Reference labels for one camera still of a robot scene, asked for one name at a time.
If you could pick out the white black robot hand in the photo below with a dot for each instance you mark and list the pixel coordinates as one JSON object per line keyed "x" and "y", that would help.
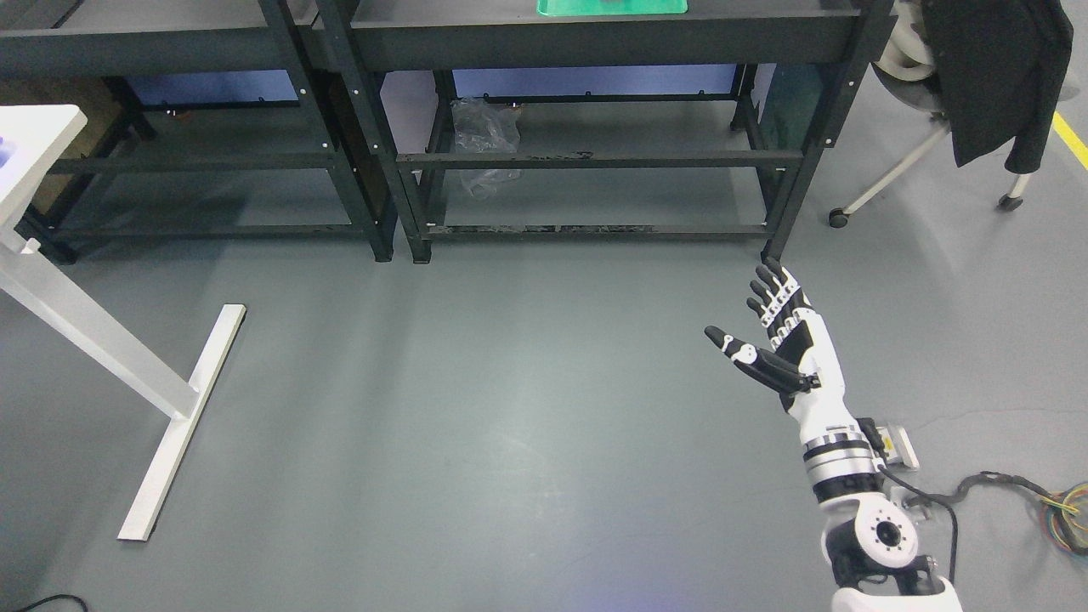
{"x": 801, "y": 364}

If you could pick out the black metal shelf left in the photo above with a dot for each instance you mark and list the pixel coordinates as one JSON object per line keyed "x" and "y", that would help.
{"x": 205, "y": 120}

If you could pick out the white table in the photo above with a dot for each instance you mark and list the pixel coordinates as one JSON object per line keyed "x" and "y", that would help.
{"x": 34, "y": 139}

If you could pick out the green plastic tray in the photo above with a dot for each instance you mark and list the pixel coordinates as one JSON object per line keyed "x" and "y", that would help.
{"x": 578, "y": 8}

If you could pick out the office chair with black jacket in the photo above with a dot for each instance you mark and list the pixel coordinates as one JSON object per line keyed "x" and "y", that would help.
{"x": 988, "y": 73}

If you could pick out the black metal shelf right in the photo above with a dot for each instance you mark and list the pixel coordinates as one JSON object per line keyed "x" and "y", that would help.
{"x": 763, "y": 86}

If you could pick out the clear plastic bag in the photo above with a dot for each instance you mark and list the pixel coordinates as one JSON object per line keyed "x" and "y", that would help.
{"x": 484, "y": 128}

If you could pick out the black metal shelf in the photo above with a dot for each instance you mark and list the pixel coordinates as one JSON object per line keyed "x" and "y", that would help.
{"x": 205, "y": 120}
{"x": 763, "y": 86}

